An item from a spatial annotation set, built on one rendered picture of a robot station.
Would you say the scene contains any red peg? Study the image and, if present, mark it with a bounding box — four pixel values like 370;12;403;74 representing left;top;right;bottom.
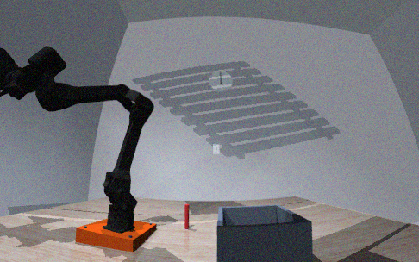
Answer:
184;204;190;229

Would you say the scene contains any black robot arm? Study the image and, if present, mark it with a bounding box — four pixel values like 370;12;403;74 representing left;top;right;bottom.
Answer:
0;46;154;234

